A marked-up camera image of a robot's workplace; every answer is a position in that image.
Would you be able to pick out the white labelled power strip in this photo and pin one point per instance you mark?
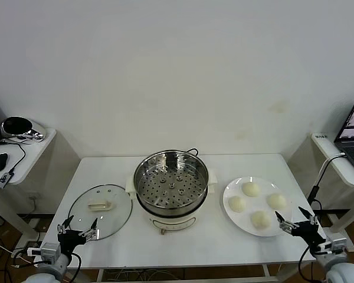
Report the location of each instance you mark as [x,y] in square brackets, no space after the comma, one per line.
[321,136]

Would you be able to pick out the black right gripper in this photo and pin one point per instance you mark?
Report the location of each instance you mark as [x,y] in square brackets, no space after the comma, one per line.
[308,233]

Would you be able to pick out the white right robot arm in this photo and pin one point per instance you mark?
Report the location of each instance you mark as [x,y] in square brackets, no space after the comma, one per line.
[342,271]

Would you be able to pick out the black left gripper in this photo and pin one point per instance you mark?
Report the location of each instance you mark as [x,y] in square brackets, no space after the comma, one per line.
[69,240]

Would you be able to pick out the chrome and black headset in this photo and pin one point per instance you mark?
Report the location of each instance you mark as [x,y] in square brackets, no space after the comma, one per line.
[17,125]

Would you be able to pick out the white round plate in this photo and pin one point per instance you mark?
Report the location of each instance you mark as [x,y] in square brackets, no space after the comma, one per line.
[242,219]

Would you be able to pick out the stainless steel steamer basket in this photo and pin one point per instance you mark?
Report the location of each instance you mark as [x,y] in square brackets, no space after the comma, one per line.
[194,196]

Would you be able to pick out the cream electric cooker pot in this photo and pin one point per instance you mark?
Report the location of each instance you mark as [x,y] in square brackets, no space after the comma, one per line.
[177,221]

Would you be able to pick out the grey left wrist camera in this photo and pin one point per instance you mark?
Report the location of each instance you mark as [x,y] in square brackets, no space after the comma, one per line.
[48,250]

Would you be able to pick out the white side table with mouse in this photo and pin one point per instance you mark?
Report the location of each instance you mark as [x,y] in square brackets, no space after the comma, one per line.
[35,147]

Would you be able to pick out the white work table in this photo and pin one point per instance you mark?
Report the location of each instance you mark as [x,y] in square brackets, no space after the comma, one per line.
[209,253]

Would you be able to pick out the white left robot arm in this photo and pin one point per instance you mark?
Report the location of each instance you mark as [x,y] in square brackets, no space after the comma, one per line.
[50,272]

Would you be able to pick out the white steamed baozi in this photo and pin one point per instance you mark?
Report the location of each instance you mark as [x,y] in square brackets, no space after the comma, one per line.
[250,189]
[261,219]
[237,204]
[277,201]

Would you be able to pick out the round glass pot lid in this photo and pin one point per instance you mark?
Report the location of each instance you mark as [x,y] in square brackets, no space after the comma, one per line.
[112,218]

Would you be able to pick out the black hanging power adapter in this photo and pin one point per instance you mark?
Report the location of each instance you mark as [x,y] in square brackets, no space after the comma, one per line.
[314,191]

